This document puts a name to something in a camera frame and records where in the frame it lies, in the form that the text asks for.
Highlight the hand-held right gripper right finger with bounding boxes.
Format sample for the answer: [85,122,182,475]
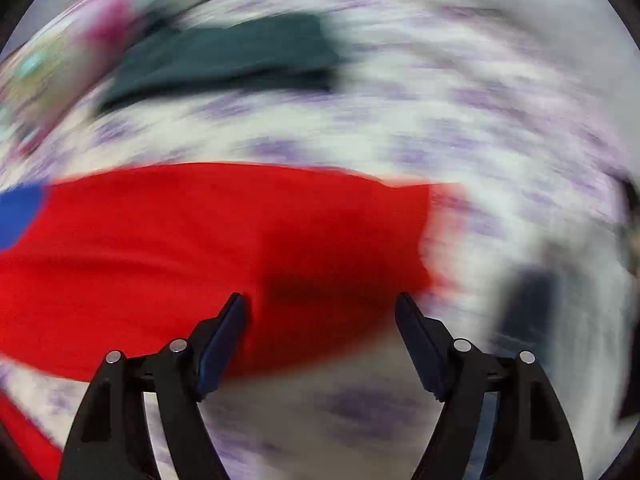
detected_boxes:
[394,292,585,480]

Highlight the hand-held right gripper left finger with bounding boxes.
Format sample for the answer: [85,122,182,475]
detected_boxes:
[57,292,247,480]

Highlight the red pants with blue white stripes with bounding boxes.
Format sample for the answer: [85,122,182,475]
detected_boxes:
[0,162,468,480]

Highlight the dark blue folded cloth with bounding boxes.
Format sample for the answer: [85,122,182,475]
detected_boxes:
[495,265,561,346]

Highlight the purple floral bedsheet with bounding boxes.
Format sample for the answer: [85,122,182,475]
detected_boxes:
[0,0,638,480]

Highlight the dark green folded cloth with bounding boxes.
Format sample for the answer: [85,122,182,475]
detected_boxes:
[97,12,351,116]

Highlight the colourful printed cloth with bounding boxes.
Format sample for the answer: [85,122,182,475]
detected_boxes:
[0,0,166,161]

